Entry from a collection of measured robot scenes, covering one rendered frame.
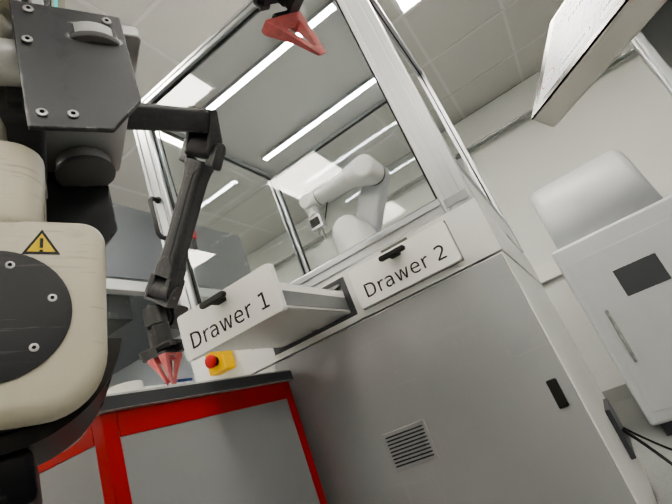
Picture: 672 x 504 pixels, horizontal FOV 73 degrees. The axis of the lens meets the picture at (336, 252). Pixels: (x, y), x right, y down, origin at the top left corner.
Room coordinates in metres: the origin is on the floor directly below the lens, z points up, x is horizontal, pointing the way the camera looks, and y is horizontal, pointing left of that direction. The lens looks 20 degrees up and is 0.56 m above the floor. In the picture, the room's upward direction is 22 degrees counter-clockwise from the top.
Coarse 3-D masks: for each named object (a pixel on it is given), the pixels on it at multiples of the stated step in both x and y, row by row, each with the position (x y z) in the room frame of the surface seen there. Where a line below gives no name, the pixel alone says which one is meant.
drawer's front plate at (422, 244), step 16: (416, 240) 1.10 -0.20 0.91; (432, 240) 1.09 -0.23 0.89; (448, 240) 1.07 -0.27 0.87; (400, 256) 1.12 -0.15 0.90; (416, 256) 1.11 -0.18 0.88; (432, 256) 1.09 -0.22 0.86; (448, 256) 1.08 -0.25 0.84; (352, 272) 1.18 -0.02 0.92; (368, 272) 1.16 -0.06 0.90; (384, 272) 1.15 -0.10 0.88; (432, 272) 1.10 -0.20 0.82; (368, 288) 1.17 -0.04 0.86; (384, 288) 1.15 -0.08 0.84; (400, 288) 1.14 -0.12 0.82; (368, 304) 1.18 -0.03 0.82
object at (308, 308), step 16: (288, 288) 0.98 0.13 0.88; (304, 288) 1.04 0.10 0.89; (320, 288) 1.12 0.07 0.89; (288, 304) 0.95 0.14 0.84; (304, 304) 1.01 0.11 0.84; (320, 304) 1.08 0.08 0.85; (336, 304) 1.16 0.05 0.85; (272, 320) 1.01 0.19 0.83; (288, 320) 1.06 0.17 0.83; (304, 320) 1.12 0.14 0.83; (320, 320) 1.19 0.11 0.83; (240, 336) 1.03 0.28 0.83; (256, 336) 1.09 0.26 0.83; (272, 336) 1.15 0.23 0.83; (288, 336) 1.23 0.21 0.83; (304, 336) 1.30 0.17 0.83
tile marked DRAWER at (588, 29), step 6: (588, 24) 0.66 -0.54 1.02; (582, 30) 0.68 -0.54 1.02; (588, 30) 0.65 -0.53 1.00; (582, 36) 0.67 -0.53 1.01; (588, 36) 0.65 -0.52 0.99; (576, 42) 0.69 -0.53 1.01; (582, 42) 0.66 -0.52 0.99; (570, 48) 0.71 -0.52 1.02; (576, 48) 0.68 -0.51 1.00; (564, 54) 0.73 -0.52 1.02; (570, 54) 0.70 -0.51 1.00; (564, 60) 0.72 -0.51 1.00; (564, 66) 0.71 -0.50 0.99
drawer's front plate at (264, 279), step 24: (264, 264) 0.91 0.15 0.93; (240, 288) 0.94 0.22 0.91; (264, 288) 0.91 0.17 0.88; (192, 312) 1.00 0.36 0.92; (216, 312) 0.97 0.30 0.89; (240, 312) 0.94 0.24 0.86; (264, 312) 0.92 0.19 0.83; (192, 336) 1.00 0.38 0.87; (216, 336) 0.98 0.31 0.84; (192, 360) 1.02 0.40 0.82
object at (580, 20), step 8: (592, 0) 0.67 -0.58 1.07; (600, 0) 0.64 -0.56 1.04; (584, 8) 0.69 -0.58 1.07; (592, 8) 0.66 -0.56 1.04; (576, 16) 0.72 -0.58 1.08; (584, 16) 0.68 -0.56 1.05; (576, 24) 0.71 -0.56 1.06; (584, 24) 0.68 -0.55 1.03; (568, 32) 0.74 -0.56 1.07; (576, 32) 0.70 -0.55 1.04; (560, 40) 0.77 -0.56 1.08; (568, 40) 0.73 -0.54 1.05; (560, 48) 0.75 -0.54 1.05; (560, 56) 0.74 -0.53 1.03
